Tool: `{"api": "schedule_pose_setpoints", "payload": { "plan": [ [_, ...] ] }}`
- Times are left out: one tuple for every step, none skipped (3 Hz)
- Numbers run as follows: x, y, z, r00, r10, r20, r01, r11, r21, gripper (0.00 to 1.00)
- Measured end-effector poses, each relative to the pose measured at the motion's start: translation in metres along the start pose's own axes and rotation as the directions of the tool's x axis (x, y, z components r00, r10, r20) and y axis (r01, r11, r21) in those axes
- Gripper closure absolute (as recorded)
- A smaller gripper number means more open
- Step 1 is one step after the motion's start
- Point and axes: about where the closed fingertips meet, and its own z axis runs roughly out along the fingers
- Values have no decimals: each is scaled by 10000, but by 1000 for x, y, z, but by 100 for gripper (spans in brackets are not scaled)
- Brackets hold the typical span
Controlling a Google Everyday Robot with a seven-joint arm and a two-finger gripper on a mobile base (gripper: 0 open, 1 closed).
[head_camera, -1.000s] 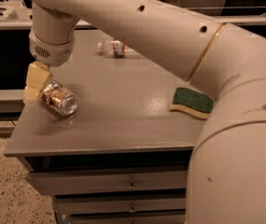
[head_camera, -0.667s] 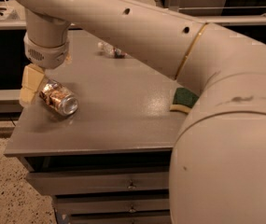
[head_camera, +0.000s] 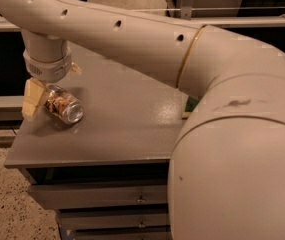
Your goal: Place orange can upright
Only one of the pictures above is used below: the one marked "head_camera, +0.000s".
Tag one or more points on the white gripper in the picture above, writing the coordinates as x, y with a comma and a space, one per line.
50, 69

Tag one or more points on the orange soda can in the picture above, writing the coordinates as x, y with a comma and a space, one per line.
63, 105

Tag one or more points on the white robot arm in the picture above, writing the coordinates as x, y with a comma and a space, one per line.
227, 169

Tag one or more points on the grey drawer cabinet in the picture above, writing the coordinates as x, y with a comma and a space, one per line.
127, 133

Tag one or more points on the top grey drawer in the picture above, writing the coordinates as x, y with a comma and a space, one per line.
101, 194

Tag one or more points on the grey drawer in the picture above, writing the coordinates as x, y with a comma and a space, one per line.
148, 233
126, 218
101, 194

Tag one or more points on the green and yellow sponge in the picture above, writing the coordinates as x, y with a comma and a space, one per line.
189, 107

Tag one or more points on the middle grey drawer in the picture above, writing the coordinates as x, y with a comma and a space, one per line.
126, 218

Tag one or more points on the bottom grey drawer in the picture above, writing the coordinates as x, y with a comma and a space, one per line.
148, 233

